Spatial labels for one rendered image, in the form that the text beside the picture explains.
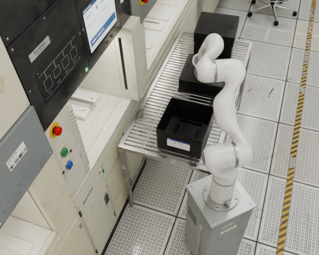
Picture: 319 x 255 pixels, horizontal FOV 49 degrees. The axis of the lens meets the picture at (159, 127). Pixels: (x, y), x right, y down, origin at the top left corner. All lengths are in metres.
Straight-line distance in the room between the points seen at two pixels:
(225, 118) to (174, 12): 1.63
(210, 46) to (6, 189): 1.03
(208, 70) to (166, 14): 1.50
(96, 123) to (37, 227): 0.69
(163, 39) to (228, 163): 1.40
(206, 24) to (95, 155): 1.27
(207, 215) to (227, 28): 1.36
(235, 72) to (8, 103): 0.93
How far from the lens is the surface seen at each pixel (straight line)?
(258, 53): 4.11
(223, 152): 1.57
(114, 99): 2.25
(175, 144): 2.01
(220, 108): 1.57
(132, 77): 2.10
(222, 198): 1.84
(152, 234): 2.66
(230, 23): 2.66
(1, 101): 1.20
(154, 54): 2.57
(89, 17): 1.57
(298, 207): 2.91
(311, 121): 3.50
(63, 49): 1.42
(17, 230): 1.88
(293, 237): 2.79
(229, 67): 1.58
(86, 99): 2.25
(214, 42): 1.65
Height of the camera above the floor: 2.43
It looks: 49 degrees down
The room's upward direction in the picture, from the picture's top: 3 degrees counter-clockwise
